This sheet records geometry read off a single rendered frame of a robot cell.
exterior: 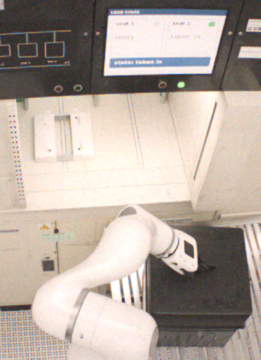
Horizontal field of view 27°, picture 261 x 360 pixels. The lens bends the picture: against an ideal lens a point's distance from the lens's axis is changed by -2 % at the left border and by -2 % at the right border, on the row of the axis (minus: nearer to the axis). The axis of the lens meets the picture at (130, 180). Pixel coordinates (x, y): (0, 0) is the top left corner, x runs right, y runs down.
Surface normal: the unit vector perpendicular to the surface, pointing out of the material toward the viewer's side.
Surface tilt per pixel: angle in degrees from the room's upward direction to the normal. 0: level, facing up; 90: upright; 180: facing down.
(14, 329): 0
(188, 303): 0
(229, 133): 90
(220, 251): 0
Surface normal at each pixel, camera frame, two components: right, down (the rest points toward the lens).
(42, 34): 0.13, 0.81
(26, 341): 0.08, -0.59
